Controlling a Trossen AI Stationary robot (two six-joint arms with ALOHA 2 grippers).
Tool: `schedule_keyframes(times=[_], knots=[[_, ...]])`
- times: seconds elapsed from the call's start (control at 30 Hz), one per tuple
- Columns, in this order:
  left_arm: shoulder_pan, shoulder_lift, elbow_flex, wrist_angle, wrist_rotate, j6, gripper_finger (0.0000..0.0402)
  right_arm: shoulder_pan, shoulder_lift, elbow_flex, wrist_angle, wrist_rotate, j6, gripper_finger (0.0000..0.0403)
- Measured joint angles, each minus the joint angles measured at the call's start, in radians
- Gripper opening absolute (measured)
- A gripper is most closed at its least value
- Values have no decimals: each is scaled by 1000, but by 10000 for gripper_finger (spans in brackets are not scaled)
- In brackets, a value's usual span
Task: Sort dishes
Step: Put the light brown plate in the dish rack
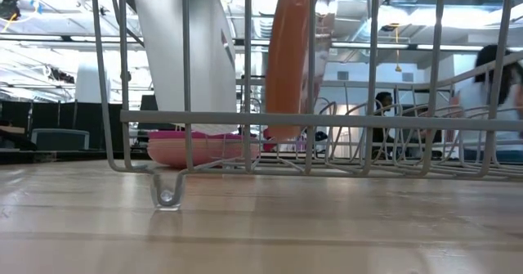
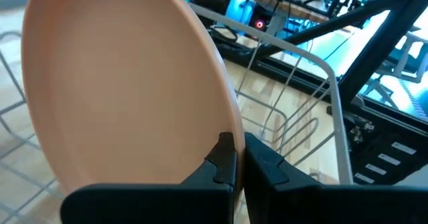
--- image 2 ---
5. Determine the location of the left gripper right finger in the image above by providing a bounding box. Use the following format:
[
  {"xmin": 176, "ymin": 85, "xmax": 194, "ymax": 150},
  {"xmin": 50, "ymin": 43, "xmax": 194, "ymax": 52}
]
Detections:
[{"xmin": 243, "ymin": 132, "xmax": 428, "ymax": 224}]

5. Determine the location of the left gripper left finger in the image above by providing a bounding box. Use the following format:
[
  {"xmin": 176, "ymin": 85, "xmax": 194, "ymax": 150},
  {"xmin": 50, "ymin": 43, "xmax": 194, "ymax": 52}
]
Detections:
[{"xmin": 60, "ymin": 131, "xmax": 239, "ymax": 224}]

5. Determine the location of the white wire dish rack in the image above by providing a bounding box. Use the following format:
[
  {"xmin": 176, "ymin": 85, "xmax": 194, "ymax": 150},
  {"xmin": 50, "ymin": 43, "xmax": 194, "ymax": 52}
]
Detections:
[{"xmin": 0, "ymin": 1, "xmax": 354, "ymax": 224}]

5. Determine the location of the orange plate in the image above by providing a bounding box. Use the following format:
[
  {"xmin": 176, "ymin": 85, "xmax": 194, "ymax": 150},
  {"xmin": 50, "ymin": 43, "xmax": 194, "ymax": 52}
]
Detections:
[{"xmin": 20, "ymin": 0, "xmax": 247, "ymax": 198}]

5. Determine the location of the wooden workbench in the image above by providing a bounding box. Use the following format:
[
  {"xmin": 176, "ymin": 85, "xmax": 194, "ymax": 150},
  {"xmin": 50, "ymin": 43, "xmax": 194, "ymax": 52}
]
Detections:
[{"xmin": 239, "ymin": 0, "xmax": 335, "ymax": 24}]

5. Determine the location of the black computer with red lights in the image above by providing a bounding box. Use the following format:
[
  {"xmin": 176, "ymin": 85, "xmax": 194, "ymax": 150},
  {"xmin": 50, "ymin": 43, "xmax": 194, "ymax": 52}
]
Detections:
[{"xmin": 249, "ymin": 9, "xmax": 272, "ymax": 33}]

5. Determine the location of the black metal rig frame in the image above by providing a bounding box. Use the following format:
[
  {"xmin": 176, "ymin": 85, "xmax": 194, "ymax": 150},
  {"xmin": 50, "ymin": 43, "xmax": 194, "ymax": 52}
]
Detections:
[{"xmin": 207, "ymin": 0, "xmax": 428, "ymax": 141}]

